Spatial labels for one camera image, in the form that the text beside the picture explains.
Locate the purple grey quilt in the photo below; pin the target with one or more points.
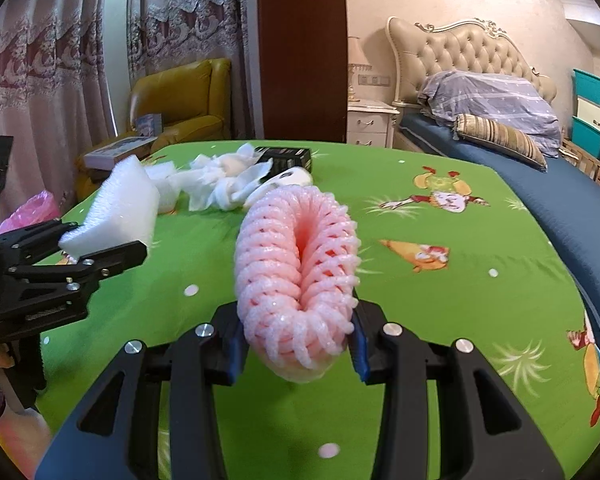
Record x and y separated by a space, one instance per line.
495 100

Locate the white foam block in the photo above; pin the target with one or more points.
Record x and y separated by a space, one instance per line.
115 205

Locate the beige lace curtain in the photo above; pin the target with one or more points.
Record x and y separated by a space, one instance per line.
45 85
195 35

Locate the beige tufted headboard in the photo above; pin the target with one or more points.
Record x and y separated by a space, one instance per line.
460 55

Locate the stack of plastic storage boxes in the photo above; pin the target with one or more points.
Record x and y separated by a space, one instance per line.
592 110

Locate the wall socket panel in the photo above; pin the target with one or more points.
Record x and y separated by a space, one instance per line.
375 79

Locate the small blue white box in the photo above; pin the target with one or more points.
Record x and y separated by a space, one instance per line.
147 125

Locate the white moulded plastic piece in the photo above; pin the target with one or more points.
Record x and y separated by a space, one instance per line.
292 177

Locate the white flat cardboard box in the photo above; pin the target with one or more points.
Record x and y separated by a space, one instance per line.
120 152

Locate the bedside table lamp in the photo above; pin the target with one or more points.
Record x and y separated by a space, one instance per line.
355 60

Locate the striped brown pillow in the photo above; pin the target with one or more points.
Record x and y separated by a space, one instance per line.
500 140

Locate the pink plastic trash bag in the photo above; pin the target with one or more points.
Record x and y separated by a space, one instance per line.
30 210

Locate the brown wooden door panel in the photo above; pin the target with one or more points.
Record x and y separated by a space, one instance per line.
300 50

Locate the green cartoon printed tablecloth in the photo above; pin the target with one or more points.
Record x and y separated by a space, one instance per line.
430 310

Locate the yellow leather armchair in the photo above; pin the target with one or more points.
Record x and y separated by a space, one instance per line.
180 90

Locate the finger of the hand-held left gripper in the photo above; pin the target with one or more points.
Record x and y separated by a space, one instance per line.
30 245
115 260

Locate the large pink foam net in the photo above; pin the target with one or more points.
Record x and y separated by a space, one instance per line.
280 270

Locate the white foam piece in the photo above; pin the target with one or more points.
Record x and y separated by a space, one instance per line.
167 185

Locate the white nightstand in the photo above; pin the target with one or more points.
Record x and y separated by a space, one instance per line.
372 122

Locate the black cardboard box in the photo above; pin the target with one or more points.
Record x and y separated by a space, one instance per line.
290 157

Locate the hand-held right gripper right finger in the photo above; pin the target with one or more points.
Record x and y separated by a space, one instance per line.
358 355

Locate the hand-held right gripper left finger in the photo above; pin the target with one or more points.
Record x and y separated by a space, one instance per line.
237 355

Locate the bed with blue sheet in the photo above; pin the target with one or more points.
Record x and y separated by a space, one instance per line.
570 210

